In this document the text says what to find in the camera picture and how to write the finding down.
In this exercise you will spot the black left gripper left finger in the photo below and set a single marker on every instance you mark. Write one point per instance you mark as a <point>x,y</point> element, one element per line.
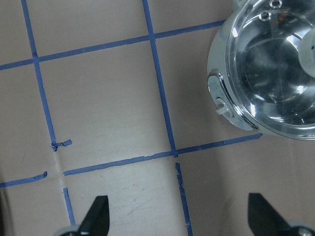
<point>96,221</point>

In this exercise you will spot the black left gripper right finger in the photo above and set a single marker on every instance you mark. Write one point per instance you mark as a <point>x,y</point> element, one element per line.
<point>263,219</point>

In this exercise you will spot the glass pot lid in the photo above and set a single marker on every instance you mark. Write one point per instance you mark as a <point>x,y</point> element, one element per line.
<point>265,73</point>

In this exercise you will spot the pale green electric pot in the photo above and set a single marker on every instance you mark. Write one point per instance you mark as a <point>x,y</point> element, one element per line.
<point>222,92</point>

